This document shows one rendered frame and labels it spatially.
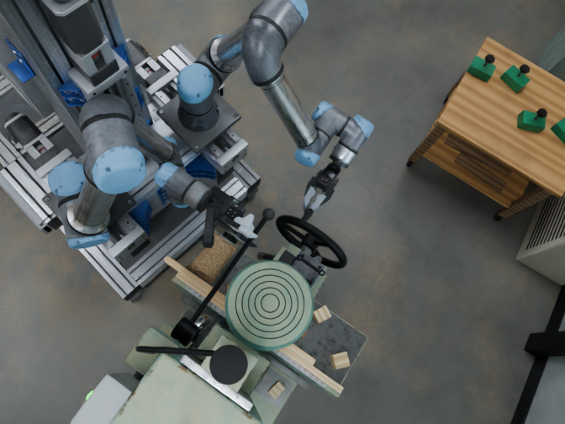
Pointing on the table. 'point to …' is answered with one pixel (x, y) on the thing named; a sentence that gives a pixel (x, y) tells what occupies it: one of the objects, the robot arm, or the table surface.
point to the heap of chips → (213, 259)
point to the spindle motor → (268, 305)
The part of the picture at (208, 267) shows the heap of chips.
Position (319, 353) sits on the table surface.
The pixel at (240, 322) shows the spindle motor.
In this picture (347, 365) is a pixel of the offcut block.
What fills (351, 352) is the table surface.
